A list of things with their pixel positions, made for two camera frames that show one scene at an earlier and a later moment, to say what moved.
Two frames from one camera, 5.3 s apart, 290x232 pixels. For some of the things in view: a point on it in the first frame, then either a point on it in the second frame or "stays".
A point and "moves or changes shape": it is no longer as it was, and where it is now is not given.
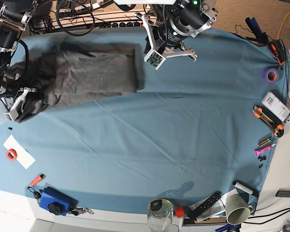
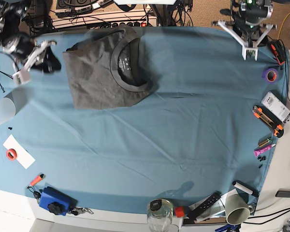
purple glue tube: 258,152 stays
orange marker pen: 39,177 stays
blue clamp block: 57,203 stays
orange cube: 180,211 stays
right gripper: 153,33 to 249,35
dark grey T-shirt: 76,71 moves or changes shape
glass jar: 160,215 stays
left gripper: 34,103 to 25,47
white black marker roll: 246,188 stays
